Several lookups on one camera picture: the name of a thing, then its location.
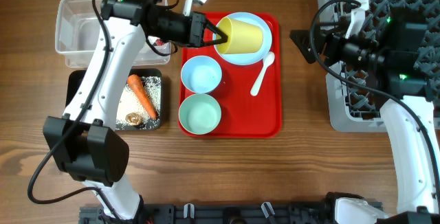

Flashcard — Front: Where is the yellow cup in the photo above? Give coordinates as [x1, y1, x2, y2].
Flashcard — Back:
[216, 17, 263, 54]

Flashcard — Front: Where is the light blue plate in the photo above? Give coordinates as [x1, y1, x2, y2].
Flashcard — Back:
[214, 12, 272, 66]

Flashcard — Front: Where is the white plastic spoon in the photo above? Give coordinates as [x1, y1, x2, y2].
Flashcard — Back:
[250, 52, 275, 96]

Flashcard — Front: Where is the light blue bowl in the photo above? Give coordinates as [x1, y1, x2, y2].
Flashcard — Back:
[181, 56, 223, 93]

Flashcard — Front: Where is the orange carrot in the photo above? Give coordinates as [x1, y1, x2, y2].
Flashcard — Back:
[127, 74, 157, 120]

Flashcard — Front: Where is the mint green bowl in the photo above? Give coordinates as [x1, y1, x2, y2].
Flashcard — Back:
[178, 93, 222, 135]

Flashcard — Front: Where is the white rice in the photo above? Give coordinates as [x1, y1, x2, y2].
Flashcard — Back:
[115, 74, 162, 131]

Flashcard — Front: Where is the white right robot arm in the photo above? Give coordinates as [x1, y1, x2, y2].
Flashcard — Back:
[289, 0, 439, 223]

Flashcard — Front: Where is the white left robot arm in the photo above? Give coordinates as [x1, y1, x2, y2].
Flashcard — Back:
[43, 0, 215, 223]

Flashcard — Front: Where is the grey dishwasher rack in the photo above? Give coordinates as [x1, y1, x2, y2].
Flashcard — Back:
[318, 0, 439, 132]

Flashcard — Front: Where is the red serving tray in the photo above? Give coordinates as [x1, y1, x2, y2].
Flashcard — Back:
[181, 12, 282, 139]

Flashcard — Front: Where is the black tray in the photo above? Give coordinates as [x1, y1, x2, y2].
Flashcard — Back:
[65, 68, 163, 133]

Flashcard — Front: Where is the clear plastic bin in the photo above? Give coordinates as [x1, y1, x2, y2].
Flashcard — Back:
[55, 0, 171, 68]

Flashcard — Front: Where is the brown mushroom piece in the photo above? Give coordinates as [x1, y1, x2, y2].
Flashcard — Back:
[125, 113, 143, 126]

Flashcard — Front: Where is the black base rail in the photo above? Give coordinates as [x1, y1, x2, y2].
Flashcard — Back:
[78, 201, 384, 224]

